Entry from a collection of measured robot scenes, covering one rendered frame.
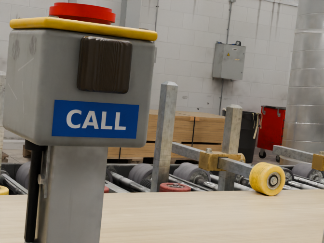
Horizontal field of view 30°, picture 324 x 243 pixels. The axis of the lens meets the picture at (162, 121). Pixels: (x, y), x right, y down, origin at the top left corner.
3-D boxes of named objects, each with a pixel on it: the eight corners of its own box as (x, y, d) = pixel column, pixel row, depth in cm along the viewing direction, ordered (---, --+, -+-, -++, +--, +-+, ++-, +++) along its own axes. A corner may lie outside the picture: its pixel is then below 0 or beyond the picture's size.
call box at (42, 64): (146, 160, 36) (159, 30, 36) (33, 159, 33) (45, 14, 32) (99, 142, 42) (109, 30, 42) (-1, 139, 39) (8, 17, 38)
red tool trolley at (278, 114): (310, 162, 925) (316, 110, 918) (276, 163, 880) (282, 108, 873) (286, 157, 963) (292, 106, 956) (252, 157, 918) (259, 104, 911)
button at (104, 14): (124, 38, 36) (127, 9, 36) (60, 30, 34) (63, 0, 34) (97, 38, 40) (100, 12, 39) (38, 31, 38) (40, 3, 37)
